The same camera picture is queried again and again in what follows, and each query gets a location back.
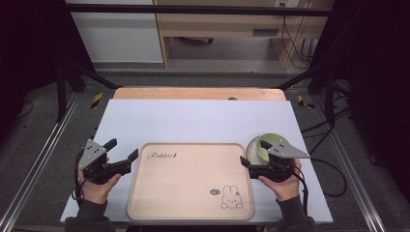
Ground black crossbar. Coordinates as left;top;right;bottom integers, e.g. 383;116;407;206
63;3;334;17

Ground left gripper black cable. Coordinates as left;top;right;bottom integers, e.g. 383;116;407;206
71;150;87;203

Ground wooden table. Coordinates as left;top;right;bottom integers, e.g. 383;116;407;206
112;86;287;102

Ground wooden tray with rabbit print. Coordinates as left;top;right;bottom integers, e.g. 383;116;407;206
126;141;255;221

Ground white board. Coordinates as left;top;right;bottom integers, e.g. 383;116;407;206
59;99;335;225

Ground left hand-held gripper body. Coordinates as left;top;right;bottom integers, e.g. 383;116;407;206
77;138;114;186

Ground black floor cable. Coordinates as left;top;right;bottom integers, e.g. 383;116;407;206
301;157;349;198

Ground dark curtain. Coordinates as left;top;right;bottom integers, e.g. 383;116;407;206
0;0;96;139
307;0;410;201

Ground black metal stand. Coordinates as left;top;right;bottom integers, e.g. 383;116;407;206
276;62;337;128
55;54;121;124

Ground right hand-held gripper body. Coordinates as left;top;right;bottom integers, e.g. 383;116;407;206
266;138;311;184

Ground hanging black cables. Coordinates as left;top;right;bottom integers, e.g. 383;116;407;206
280;14;316;71

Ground wooden desk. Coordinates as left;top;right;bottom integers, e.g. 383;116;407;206
153;0;336;71

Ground metal floor rail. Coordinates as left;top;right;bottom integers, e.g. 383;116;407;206
0;92;82;232
312;95;389;232

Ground person's left hand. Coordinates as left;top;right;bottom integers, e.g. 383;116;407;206
77;168;123;206

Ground person's right hand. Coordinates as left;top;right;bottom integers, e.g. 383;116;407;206
257;159;304;203

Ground yellow and black tape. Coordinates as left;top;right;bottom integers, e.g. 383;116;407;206
90;92;104;110
296;94;316;110

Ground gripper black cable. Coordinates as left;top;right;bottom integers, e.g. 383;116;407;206
71;150;87;203
290;169;310;218

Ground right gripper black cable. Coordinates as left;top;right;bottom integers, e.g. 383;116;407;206
290;169;310;218

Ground white cabinet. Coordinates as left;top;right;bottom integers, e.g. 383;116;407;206
65;0;164;64

